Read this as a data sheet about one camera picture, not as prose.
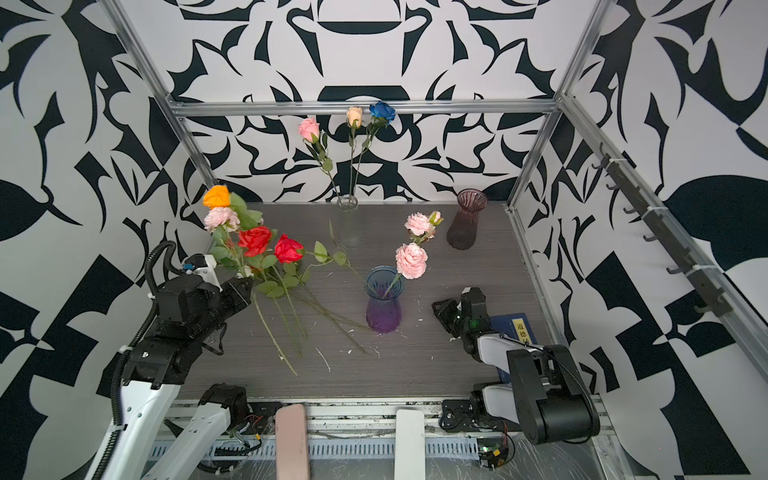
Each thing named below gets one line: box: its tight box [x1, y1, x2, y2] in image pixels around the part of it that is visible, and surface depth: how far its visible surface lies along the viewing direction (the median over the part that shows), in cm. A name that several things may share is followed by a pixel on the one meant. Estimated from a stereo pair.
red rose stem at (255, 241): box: [238, 226, 299, 377], surface depth 76 cm
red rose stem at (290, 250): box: [275, 234, 368, 355], surface depth 65 cm
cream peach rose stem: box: [346, 107, 363, 199], surface depth 86 cm
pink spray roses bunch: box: [382, 211, 445, 299], surface depth 69 cm
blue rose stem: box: [352, 101, 396, 199], surface depth 85 cm
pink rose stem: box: [298, 116, 343, 206], surface depth 79 cm
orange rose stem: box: [203, 185, 264, 229], surface depth 77 cm
